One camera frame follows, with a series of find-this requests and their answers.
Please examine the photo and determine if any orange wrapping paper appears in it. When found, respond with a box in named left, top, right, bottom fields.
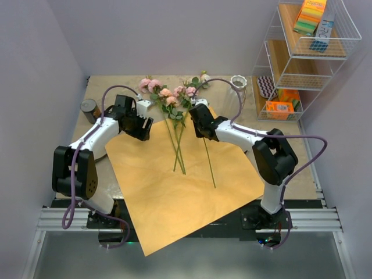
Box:
left=105, top=119, right=264, bottom=256

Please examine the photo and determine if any black printed ribbon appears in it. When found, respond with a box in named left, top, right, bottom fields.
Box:
left=95, top=154, right=107, bottom=163

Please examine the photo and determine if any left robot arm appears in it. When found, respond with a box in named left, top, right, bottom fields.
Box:
left=52, top=95, right=153, bottom=229

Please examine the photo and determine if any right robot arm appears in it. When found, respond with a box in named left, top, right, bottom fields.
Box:
left=189, top=103, right=298, bottom=230

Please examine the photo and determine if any white ribbed vase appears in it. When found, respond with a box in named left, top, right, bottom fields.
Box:
left=228, top=75, right=248, bottom=118

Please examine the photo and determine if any peach rose stem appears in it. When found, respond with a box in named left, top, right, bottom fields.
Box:
left=158, top=85, right=186, bottom=174

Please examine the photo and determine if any pale pink rose stem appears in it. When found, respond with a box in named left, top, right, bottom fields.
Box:
left=138, top=76, right=187, bottom=174

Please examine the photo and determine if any white rose leafy stem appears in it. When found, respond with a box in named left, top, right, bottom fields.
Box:
left=173, top=71, right=210, bottom=174

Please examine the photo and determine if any small grey round tin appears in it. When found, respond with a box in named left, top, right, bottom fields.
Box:
left=80, top=99, right=101, bottom=124

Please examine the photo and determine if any striped wavy cloth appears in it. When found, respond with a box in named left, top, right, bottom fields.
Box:
left=256, top=76, right=277, bottom=99

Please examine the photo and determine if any orange box in basket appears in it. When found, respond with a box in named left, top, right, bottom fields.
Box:
left=266, top=101, right=294, bottom=120

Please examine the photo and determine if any blue puzzle cube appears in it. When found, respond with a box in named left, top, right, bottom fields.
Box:
left=309, top=40, right=329, bottom=53

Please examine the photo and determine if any grey tall box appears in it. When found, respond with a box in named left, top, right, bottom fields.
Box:
left=315, top=12, right=336, bottom=44

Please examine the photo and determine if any colourful sponge pack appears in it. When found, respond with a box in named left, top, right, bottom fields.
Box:
left=294, top=0, right=327, bottom=37

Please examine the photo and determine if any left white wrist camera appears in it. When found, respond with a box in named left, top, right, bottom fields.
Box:
left=136, top=99, right=155, bottom=116

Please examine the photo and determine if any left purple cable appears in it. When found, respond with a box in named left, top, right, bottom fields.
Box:
left=61, top=84, right=142, bottom=249

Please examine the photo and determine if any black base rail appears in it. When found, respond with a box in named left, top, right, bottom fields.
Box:
left=51, top=199, right=321, bottom=243

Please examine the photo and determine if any white wire shelf rack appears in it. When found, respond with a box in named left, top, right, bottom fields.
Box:
left=251, top=1, right=362, bottom=121

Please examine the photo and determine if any aluminium frame rail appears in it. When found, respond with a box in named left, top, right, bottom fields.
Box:
left=23, top=187, right=355, bottom=278

